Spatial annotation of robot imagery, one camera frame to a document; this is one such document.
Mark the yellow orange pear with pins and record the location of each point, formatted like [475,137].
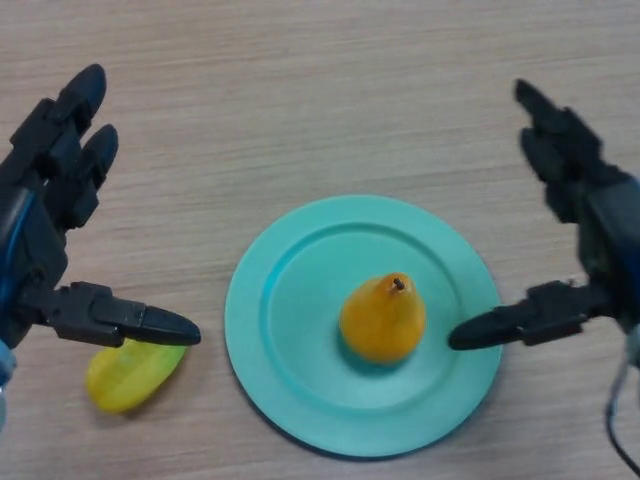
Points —
[382,320]

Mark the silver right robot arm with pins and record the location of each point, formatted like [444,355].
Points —
[635,345]

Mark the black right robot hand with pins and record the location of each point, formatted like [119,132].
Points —
[610,225]

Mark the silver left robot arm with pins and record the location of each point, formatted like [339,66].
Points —
[5,385]

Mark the green round plate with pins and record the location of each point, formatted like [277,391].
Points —
[300,325]

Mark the yellow green starfruit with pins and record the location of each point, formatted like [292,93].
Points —
[127,380]

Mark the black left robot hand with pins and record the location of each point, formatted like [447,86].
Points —
[40,200]

